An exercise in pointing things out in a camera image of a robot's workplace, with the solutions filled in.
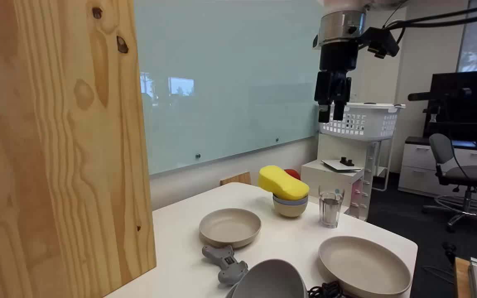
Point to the black stereo camera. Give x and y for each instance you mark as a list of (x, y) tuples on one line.
[(419, 96)]

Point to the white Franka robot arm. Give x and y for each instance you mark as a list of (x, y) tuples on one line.
[(338, 25)]

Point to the white laundry basket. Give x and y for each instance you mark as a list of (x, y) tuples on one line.
[(364, 121)]

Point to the white side table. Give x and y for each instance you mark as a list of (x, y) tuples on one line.
[(326, 182)]

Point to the clear drinking glass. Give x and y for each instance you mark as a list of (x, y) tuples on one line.
[(331, 209)]

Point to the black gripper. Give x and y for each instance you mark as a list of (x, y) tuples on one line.
[(338, 58)]

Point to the grey game controller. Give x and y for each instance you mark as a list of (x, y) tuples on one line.
[(223, 263)]

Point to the clear plastic drawer tower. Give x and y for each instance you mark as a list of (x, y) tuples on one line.
[(361, 187)]

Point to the wooden plank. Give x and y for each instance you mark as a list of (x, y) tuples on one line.
[(462, 278)]

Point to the grey office chair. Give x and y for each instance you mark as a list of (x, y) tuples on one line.
[(470, 174)]

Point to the glass whiteboard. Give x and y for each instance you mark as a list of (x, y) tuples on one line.
[(222, 83)]

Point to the grey bowl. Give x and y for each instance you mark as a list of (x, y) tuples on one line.
[(272, 282)]

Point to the yellow cloth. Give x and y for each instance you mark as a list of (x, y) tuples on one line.
[(281, 182)]

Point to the white drawer cabinet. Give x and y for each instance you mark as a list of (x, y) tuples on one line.
[(414, 166)]

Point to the white flat tablet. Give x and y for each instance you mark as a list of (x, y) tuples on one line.
[(339, 166)]

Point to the white metal basket stand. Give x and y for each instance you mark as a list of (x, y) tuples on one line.
[(384, 166)]

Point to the large beige plate bowl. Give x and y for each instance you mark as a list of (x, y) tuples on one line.
[(363, 265)]

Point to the small beige plate bowl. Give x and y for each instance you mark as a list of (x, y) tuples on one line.
[(230, 225)]

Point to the small black object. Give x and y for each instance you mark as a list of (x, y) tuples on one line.
[(346, 161)]

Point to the black monitor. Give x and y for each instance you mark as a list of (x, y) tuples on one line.
[(464, 104)]

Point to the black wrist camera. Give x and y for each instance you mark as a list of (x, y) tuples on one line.
[(381, 42)]

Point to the red round object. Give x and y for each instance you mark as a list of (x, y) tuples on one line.
[(293, 172)]

